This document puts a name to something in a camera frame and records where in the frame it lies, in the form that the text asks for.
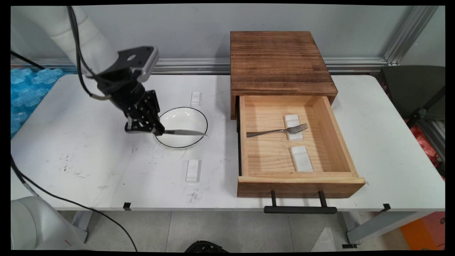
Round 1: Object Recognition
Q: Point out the grey table leg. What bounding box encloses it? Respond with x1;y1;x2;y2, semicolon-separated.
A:
342;211;429;249
70;210;93;244

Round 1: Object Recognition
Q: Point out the silver fork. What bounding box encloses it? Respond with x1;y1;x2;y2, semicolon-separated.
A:
246;123;309;138

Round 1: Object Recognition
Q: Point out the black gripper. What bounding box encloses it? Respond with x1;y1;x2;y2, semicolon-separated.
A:
97;69;166;136

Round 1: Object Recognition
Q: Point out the silver table knife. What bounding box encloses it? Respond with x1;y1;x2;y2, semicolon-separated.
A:
125;129;209;138

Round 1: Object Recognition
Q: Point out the slanted aluminium post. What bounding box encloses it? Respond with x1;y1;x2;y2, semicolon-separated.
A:
382;5;439;65

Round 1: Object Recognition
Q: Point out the horizontal aluminium rail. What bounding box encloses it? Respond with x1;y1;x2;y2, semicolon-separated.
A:
11;57;388;75

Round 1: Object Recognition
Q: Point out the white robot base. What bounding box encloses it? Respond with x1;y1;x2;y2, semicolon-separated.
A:
11;196;89;251

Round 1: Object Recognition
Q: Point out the red bag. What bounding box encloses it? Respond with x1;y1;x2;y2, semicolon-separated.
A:
408;121;445;179

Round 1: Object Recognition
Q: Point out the orange box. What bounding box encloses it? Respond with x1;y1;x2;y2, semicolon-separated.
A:
400;211;445;251

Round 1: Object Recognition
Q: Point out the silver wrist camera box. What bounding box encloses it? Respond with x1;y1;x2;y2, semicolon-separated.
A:
117;46;160;83

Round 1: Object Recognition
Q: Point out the white plate with black rim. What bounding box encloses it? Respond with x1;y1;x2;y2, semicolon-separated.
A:
154;107;208;149

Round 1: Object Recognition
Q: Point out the blue bubble wrap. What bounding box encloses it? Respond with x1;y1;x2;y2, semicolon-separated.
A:
11;68;65;135

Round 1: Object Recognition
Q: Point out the light wooden drawer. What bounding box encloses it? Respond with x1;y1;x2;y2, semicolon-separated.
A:
236;95;366;199

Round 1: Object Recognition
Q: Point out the black floor cable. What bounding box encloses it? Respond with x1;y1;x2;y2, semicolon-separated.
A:
11;155;138;252

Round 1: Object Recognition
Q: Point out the black drawer handle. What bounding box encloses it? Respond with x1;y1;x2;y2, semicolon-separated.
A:
263;190;338;215

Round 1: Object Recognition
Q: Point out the thin black cable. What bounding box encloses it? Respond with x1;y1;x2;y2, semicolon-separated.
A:
11;50;46;70

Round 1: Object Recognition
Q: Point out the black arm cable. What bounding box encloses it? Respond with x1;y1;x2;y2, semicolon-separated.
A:
66;6;114;101

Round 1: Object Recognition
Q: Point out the black round object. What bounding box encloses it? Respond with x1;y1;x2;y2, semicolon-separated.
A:
184;240;230;253

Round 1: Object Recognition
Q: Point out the dark wooden cabinet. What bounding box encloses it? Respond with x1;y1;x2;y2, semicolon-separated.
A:
230;31;338;121

